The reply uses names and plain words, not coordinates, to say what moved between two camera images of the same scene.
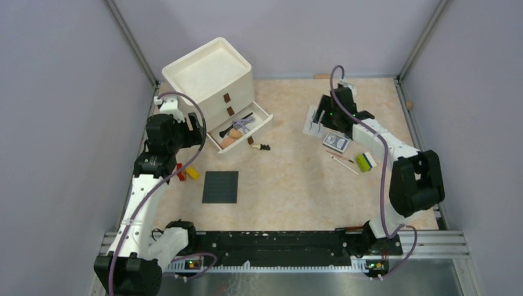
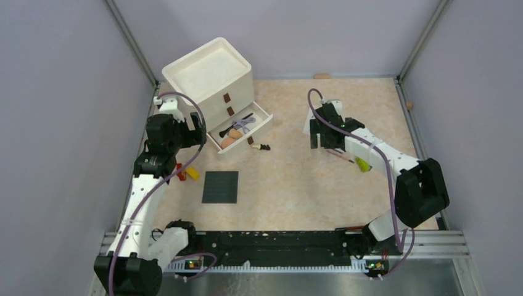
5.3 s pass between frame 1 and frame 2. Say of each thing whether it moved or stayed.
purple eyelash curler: stayed
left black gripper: stayed
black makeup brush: stayed
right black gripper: moved
